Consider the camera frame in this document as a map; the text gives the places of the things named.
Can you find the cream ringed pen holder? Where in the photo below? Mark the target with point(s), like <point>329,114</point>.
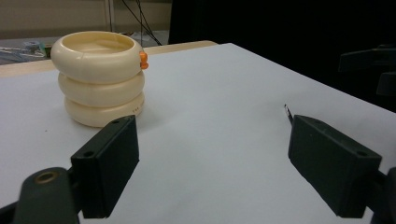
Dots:
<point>99,71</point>

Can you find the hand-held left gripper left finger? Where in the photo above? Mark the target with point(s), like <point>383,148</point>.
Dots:
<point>106,161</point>

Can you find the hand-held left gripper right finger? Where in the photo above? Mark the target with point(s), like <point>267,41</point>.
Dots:
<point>333,168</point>

